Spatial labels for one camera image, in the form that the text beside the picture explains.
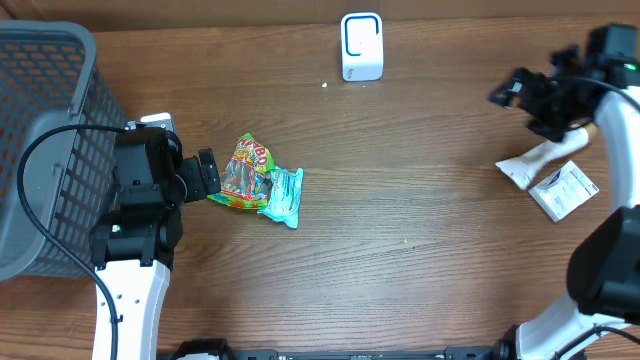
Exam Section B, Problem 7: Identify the colourful Haribo candy bag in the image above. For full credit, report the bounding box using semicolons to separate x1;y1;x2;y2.
208;133;275;210

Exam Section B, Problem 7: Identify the white tube with gold cap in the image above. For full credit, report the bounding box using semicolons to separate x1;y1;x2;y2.
495;124;598;190

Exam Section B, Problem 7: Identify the teal tissue packet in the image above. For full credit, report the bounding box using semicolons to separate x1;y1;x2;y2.
257;167;304;229

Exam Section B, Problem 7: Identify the white Hansaplast plaster box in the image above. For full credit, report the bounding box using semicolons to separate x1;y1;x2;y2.
529;161;599;222

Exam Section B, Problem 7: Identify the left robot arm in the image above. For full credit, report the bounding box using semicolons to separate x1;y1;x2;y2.
90;126;221;359

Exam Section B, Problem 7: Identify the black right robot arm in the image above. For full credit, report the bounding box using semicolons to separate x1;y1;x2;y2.
483;23;639;359

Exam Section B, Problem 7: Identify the white barcode scanner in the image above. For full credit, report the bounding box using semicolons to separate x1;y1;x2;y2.
340;12;384;82

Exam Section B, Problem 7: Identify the grey plastic shopping basket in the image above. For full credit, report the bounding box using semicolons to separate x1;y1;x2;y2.
1;20;128;280

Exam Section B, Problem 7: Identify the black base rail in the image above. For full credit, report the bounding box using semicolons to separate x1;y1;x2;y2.
157;338;501;360

